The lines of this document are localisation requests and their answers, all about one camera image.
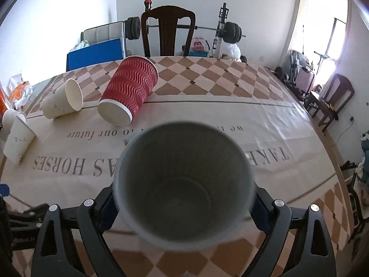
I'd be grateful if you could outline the small black dumbbell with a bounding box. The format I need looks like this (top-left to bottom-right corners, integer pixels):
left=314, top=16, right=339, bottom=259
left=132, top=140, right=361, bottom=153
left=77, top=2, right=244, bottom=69
left=273, top=67, right=289, bottom=82

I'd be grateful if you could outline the grey padded headboard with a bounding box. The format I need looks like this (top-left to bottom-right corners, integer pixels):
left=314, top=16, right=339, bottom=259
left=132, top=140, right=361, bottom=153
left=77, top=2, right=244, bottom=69
left=81, top=21, right=127, bottom=60

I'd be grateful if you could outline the red and white plastic bag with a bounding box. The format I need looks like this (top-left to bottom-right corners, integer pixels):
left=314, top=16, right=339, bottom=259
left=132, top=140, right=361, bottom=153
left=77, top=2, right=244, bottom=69
left=189, top=36, right=209, bottom=57

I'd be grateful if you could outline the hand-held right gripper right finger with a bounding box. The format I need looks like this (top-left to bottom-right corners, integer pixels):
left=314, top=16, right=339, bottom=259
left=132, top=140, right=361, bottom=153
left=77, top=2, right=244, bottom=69
left=250, top=186, right=338, bottom=277

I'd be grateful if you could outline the orange plastic bag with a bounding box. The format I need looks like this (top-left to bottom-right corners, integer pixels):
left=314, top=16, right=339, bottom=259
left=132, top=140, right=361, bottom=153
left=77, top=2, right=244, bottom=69
left=6, top=75, right=33, bottom=108

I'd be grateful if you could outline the window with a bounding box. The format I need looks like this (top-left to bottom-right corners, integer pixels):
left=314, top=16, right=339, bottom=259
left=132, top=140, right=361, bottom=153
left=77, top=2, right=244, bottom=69
left=325, top=17, right=350, bottom=65

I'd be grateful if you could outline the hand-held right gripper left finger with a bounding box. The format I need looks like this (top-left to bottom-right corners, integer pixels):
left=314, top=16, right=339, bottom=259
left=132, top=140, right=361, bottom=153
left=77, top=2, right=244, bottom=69
left=30, top=187, right=127, bottom=277

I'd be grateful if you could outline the checked printed tablecloth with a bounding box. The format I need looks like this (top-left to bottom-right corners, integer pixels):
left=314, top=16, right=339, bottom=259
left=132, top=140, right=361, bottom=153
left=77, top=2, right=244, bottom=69
left=0, top=55, right=358, bottom=277

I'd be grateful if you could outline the white paper cup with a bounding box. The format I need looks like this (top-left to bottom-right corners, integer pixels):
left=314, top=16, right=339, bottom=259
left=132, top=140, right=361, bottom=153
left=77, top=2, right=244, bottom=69
left=1, top=109, right=27, bottom=142
left=39, top=78, right=84, bottom=120
left=3, top=118, right=36, bottom=165

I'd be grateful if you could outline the black barbell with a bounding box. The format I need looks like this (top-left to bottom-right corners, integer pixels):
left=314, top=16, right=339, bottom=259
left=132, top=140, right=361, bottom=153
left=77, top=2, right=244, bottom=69
left=125, top=17, right=247, bottom=43

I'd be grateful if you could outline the grey paper cup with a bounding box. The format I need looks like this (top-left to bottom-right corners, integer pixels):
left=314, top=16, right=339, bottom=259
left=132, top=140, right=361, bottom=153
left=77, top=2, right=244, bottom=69
left=112, top=120, right=257, bottom=251

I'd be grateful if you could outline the pink suitcase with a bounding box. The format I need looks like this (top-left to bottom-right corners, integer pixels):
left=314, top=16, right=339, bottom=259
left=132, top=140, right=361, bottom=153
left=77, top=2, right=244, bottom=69
left=295, top=65, right=316, bottom=93

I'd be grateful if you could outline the red ripple paper cup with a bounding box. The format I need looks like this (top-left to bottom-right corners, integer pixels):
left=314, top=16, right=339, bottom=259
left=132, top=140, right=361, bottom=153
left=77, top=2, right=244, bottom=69
left=97, top=56, right=160, bottom=127

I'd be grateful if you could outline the blue board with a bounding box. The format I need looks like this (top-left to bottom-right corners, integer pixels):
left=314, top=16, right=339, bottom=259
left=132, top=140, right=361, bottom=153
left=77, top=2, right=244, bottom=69
left=66, top=38, right=123, bottom=72

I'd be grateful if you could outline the dark wooden chair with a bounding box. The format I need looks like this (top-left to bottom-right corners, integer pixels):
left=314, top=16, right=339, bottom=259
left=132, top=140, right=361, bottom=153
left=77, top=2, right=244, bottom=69
left=304, top=73, right=355, bottom=133
left=141, top=5, right=196, bottom=57

